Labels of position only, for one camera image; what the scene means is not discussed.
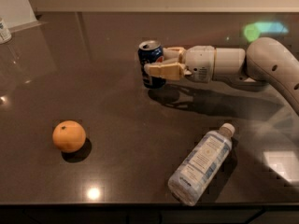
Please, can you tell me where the blue pepsi can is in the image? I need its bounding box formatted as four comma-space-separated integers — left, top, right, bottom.
138, 40, 166, 89

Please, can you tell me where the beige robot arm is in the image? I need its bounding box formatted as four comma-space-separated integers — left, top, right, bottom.
145, 37, 299, 114

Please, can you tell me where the clear plastic water bottle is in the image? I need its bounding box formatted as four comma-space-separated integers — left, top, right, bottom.
168, 123, 235, 206

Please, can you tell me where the white panel top left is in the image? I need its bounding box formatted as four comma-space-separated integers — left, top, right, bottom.
0, 0, 45, 33

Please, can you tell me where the orange fruit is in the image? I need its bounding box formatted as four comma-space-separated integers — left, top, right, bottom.
52, 120, 86, 153

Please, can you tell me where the white container at left edge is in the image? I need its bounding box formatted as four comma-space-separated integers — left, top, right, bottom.
0, 18, 12, 44

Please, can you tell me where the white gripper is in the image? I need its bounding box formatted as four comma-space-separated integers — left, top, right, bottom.
144, 46, 216, 83

